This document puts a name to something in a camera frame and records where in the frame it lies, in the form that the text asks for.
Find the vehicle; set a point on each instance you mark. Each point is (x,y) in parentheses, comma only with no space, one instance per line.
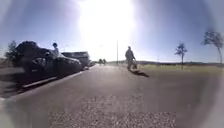
(77,57)

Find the person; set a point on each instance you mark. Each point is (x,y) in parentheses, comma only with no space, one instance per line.
(129,56)
(55,49)

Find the pale concrete kerb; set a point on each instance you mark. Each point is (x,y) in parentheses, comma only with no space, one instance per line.
(40,82)

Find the dark car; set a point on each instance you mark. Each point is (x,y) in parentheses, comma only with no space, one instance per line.
(50,65)

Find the dark asphalt parking area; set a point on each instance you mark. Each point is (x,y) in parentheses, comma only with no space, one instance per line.
(13,87)

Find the grey asphalt path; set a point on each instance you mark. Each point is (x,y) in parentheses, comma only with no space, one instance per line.
(110,96)

